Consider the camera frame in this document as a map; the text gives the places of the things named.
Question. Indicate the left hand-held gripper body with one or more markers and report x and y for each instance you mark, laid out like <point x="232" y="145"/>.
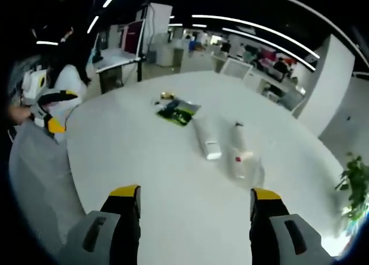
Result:
<point x="34" y="85"/>

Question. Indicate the white chair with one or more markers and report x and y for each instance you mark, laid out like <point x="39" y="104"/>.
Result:
<point x="235" y="67"/>

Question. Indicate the green black packet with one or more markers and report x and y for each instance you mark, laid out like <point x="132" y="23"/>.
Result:
<point x="178" y="111"/>

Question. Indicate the dark red panel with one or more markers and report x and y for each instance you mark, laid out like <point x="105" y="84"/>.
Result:
<point x="134" y="37"/>

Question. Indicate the small gold object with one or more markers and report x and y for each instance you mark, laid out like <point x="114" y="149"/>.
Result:
<point x="167" y="95"/>

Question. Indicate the long ceiling light strip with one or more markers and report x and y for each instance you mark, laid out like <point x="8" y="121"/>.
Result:
<point x="259" y="31"/>

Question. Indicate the white skincare tube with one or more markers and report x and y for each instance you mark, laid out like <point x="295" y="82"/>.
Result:
<point x="206" y="138"/>

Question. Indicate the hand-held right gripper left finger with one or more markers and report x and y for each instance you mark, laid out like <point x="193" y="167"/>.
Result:
<point x="99" y="236"/>

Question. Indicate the small dark object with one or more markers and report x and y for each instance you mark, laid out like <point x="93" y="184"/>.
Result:
<point x="157" y="103"/>

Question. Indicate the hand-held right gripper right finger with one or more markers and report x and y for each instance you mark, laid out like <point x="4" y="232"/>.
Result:
<point x="288" y="236"/>

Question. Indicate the green potted plant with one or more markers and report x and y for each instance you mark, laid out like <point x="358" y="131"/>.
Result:
<point x="356" y="184"/>

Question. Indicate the white side desk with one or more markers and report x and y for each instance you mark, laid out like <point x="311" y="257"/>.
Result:
<point x="113" y="64"/>

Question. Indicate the clear skincare jar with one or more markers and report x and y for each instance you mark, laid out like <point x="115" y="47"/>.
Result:
<point x="244" y="167"/>

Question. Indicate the person's left hand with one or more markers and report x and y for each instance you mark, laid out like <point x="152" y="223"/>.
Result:
<point x="18" y="113"/>

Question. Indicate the black stand pole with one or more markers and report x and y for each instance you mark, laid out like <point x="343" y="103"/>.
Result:
<point x="141" y="43"/>

